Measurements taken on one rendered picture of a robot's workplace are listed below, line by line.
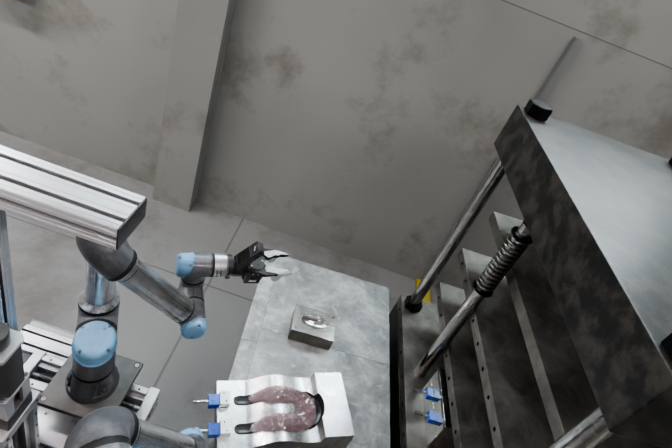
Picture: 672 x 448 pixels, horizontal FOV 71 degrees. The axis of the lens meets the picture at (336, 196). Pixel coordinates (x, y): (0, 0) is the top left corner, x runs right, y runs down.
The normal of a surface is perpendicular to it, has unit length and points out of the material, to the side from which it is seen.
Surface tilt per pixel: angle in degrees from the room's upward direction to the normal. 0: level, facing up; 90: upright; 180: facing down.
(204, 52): 90
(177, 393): 0
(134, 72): 90
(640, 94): 90
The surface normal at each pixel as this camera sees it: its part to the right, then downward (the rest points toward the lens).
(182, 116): -0.14, 0.54
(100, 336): 0.35, -0.68
